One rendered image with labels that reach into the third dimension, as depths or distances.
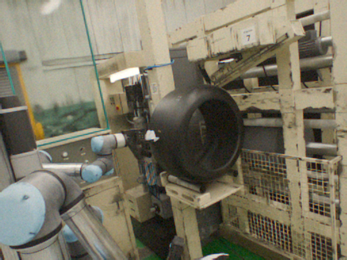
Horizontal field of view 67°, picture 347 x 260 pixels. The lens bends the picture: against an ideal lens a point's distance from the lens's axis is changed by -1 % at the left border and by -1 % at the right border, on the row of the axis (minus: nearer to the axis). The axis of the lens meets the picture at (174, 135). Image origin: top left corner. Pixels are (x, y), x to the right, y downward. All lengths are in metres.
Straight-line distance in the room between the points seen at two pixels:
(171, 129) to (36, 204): 0.91
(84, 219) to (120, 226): 1.40
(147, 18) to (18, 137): 1.14
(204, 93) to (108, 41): 9.59
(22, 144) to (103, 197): 1.14
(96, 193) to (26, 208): 1.43
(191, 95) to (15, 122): 0.86
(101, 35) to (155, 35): 9.18
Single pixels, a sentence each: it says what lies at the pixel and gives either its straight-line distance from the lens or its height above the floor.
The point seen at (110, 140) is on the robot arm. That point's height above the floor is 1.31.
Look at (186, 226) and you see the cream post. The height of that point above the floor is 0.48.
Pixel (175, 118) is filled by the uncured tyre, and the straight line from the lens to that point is 1.40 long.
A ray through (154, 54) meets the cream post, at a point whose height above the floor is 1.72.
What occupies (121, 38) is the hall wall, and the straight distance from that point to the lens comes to 11.11.
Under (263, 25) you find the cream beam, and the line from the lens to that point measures 1.53.
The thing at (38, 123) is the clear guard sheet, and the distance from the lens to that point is 1.90.
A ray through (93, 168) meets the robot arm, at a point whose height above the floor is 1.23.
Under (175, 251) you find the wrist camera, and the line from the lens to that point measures 0.67.
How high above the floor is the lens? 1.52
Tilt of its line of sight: 11 degrees down
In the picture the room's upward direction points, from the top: 10 degrees counter-clockwise
